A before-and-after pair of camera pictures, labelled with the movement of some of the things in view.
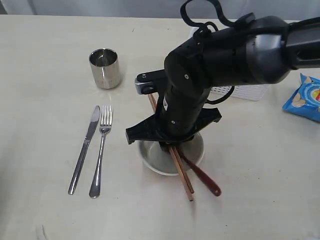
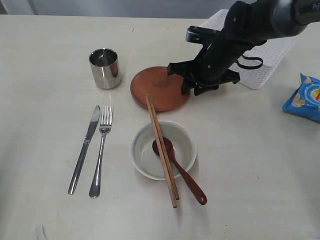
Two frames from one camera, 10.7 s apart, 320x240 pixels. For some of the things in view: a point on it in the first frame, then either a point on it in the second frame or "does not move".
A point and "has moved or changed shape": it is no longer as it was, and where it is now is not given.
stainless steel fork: [105, 125] does not move
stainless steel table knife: [92, 129] does not move
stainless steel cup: [105, 68] does not move
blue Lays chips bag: [305, 101] does not move
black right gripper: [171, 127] to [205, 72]
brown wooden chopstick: [176, 154] to [163, 146]
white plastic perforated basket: [250, 92] has moved or changed shape
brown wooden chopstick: [184, 178] to [160, 151]
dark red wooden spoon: [203, 176] to [169, 147]
